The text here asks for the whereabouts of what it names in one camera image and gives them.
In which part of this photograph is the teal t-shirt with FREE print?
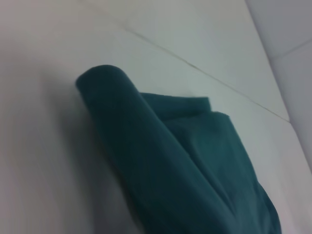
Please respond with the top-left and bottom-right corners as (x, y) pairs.
(74, 64), (284, 234)

